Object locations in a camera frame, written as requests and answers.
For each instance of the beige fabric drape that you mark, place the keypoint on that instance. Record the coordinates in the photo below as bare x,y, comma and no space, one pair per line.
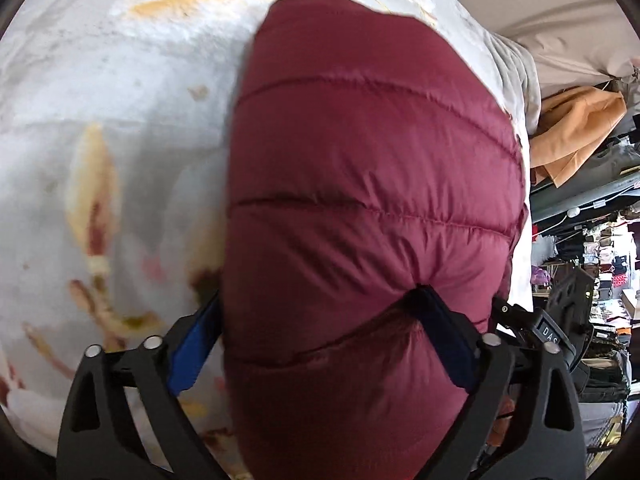
573,42

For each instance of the orange cloth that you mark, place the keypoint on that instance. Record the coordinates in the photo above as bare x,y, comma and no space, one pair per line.
572,125

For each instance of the maroon quilted puffer jacket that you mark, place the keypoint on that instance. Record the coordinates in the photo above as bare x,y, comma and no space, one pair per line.
366,159

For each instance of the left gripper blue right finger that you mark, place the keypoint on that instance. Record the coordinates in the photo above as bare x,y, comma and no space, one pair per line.
452,335

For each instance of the white floral fleece blanket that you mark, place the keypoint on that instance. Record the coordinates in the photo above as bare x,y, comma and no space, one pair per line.
114,147

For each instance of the person's right hand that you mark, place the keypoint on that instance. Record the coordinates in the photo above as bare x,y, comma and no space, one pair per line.
502,422

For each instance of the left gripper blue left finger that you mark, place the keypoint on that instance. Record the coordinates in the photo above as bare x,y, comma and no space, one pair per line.
190,341

